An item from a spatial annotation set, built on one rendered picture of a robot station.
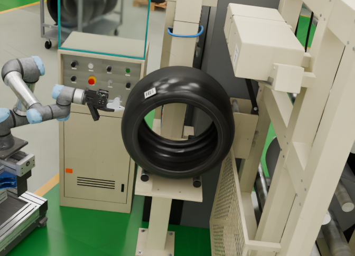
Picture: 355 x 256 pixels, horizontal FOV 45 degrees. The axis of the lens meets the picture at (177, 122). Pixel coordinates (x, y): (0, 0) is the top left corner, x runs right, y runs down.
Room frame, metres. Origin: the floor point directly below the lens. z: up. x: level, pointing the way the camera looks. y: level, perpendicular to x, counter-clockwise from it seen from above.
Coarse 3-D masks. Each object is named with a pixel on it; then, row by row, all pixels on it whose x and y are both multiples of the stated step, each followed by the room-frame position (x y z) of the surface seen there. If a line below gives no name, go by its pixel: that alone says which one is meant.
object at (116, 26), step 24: (72, 0) 2.53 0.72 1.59; (96, 0) 2.54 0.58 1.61; (120, 0) 2.55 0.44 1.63; (144, 0) 2.56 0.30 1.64; (72, 24) 2.53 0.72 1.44; (96, 24) 2.54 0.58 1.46; (120, 24) 2.55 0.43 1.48; (144, 24) 2.56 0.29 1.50; (72, 48) 2.53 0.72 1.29; (96, 48) 2.54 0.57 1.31; (120, 48) 2.55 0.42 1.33; (144, 48) 2.55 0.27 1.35
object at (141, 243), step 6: (138, 234) 2.31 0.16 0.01; (144, 234) 2.32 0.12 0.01; (168, 234) 2.35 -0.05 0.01; (174, 234) 2.36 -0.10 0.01; (138, 240) 2.25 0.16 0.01; (144, 240) 2.26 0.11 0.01; (168, 240) 2.30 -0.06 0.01; (138, 246) 2.19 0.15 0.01; (144, 246) 2.20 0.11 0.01; (168, 246) 2.23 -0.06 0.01; (138, 252) 2.14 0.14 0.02; (144, 252) 2.15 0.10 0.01; (150, 252) 2.16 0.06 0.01; (156, 252) 2.16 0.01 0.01; (162, 252) 2.17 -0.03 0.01; (168, 252) 2.18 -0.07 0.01
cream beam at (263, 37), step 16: (240, 16) 1.94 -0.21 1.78; (256, 16) 1.99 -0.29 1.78; (272, 16) 2.03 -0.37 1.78; (240, 32) 1.70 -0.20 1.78; (256, 32) 1.73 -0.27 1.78; (272, 32) 1.76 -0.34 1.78; (288, 32) 1.80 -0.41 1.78; (240, 48) 1.59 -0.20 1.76; (256, 48) 1.58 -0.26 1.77; (272, 48) 1.59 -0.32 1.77; (288, 48) 1.59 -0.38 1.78; (240, 64) 1.58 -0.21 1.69; (256, 64) 1.58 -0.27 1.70; (288, 64) 1.59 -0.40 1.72
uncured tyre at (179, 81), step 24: (168, 72) 1.96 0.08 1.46; (192, 72) 1.98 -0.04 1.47; (144, 96) 1.82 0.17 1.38; (168, 96) 1.81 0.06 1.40; (192, 96) 1.81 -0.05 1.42; (216, 96) 1.86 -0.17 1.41; (144, 120) 2.08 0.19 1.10; (216, 120) 1.81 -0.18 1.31; (144, 144) 2.04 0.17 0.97; (168, 144) 2.08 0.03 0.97; (192, 144) 2.09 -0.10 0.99; (216, 144) 2.03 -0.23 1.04; (144, 168) 1.82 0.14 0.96; (168, 168) 1.82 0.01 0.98; (192, 168) 1.82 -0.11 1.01
